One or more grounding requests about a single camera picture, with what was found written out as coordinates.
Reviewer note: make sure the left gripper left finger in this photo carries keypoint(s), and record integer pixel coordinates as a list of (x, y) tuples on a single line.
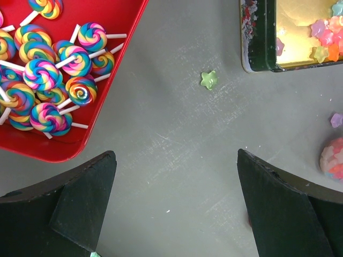
[(60, 216)]

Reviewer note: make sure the green star candy on table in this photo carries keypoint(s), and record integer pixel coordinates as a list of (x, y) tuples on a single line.
[(209, 80)]

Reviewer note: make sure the green white cloth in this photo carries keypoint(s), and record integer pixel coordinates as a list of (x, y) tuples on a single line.
[(94, 254)]

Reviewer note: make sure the golden tin with star candies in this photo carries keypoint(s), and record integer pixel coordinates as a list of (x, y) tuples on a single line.
[(282, 36)]

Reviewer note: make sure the clear plastic jar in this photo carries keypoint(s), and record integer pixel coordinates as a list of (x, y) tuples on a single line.
[(331, 160)]

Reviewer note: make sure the red tin with lollipops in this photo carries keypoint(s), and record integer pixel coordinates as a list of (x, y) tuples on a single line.
[(116, 17)]

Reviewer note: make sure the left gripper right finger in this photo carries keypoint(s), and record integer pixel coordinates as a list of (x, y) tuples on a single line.
[(290, 216)]

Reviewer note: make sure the purple star candy on table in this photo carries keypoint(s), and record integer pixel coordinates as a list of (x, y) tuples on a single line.
[(336, 120)]

